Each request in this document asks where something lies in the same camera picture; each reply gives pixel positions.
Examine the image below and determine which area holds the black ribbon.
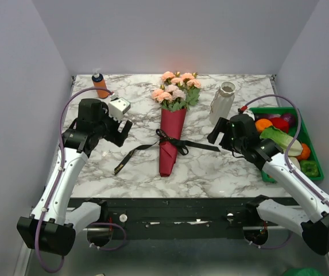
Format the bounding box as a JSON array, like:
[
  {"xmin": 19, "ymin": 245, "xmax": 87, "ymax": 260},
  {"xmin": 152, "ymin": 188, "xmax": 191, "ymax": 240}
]
[{"xmin": 114, "ymin": 129, "xmax": 220, "ymax": 177}]

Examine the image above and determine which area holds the dark red wrapping paper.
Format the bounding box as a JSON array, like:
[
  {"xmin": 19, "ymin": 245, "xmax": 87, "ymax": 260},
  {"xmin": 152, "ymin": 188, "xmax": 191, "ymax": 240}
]
[{"xmin": 159, "ymin": 109, "xmax": 187, "ymax": 177}]

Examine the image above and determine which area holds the pink flower bunch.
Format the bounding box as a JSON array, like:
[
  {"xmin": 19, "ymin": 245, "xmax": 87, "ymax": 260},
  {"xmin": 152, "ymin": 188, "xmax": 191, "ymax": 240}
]
[{"xmin": 151, "ymin": 71, "xmax": 202, "ymax": 112}]

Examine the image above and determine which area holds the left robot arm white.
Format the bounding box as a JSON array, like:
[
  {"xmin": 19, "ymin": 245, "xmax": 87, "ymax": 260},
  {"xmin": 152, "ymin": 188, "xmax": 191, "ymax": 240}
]
[{"xmin": 17, "ymin": 98, "xmax": 132, "ymax": 256}]

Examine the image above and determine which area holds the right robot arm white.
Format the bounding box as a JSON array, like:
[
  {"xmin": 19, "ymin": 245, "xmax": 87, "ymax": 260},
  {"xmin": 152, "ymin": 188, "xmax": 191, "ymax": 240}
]
[{"xmin": 207, "ymin": 114, "xmax": 329, "ymax": 255}]

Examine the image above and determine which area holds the white ribbed vase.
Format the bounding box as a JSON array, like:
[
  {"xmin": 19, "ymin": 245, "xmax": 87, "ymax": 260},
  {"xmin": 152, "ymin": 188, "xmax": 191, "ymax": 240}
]
[{"xmin": 210, "ymin": 81, "xmax": 237, "ymax": 125}]

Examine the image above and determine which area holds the toy orange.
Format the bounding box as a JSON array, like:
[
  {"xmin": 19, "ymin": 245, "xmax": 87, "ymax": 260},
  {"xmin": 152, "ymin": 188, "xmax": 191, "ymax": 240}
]
[{"xmin": 255, "ymin": 118, "xmax": 273, "ymax": 133}]

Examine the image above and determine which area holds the toy eggplant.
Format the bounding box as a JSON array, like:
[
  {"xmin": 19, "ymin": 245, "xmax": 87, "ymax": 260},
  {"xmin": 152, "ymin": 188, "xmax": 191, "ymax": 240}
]
[{"xmin": 254, "ymin": 113, "xmax": 281, "ymax": 121}]

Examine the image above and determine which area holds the toy red pepper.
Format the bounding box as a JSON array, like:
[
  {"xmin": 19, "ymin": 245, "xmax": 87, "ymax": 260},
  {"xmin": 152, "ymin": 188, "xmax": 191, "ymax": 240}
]
[{"xmin": 269, "ymin": 117, "xmax": 289, "ymax": 133}]

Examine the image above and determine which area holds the orange pump bottle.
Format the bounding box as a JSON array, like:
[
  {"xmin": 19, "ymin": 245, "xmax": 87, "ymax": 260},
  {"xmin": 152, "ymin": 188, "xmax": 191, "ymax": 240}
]
[{"xmin": 91, "ymin": 69, "xmax": 110, "ymax": 99}]

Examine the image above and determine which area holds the toy lettuce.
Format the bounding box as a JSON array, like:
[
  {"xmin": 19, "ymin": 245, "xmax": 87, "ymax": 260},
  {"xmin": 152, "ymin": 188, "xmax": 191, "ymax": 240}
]
[{"xmin": 260, "ymin": 126, "xmax": 303, "ymax": 157}]

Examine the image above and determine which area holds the toy purple onion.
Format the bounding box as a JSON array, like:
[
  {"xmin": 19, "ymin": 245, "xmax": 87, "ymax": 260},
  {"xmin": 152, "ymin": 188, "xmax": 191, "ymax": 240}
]
[{"xmin": 280, "ymin": 113, "xmax": 297, "ymax": 128}]

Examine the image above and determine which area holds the toy white radish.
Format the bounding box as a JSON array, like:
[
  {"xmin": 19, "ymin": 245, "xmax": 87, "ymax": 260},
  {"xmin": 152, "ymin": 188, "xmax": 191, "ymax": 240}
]
[{"xmin": 289, "ymin": 156, "xmax": 301, "ymax": 170}]

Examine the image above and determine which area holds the green plastic tray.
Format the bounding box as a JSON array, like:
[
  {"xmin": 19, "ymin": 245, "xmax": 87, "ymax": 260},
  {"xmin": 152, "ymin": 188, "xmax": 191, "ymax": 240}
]
[{"xmin": 250, "ymin": 108, "xmax": 324, "ymax": 182}]

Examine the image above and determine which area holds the toy tangerine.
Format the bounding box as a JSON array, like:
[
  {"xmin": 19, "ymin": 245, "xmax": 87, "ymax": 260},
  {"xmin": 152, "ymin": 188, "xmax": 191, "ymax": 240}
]
[{"xmin": 296, "ymin": 143, "xmax": 311, "ymax": 161}]

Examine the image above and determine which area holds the toy green pepper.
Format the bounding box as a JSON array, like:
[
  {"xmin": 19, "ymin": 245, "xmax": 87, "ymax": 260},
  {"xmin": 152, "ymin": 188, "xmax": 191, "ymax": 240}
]
[{"xmin": 300, "ymin": 160, "xmax": 319, "ymax": 178}]

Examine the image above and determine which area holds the green object at bottom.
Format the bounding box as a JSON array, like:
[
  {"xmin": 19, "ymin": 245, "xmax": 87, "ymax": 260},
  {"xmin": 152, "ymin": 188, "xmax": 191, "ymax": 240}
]
[{"xmin": 282, "ymin": 267, "xmax": 323, "ymax": 276}]

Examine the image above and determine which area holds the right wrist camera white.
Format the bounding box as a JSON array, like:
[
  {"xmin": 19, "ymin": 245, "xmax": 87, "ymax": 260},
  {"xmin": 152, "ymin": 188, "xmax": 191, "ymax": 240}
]
[{"xmin": 238, "ymin": 106, "xmax": 255, "ymax": 120}]

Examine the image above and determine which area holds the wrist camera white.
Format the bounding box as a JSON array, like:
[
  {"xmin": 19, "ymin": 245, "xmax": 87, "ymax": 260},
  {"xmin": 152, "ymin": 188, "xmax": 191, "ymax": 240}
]
[
  {"xmin": 108, "ymin": 97, "xmax": 131, "ymax": 122},
  {"xmin": 238, "ymin": 106, "xmax": 255, "ymax": 120}
]

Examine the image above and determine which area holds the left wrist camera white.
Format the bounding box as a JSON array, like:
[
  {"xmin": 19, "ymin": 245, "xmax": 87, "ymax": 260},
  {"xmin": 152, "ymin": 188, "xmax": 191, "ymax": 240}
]
[{"xmin": 108, "ymin": 97, "xmax": 131, "ymax": 122}]

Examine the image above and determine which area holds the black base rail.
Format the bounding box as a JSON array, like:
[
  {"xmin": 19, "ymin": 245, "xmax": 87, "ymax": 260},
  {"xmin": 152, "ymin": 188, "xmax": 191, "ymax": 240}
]
[{"xmin": 66, "ymin": 197, "xmax": 297, "ymax": 241}]

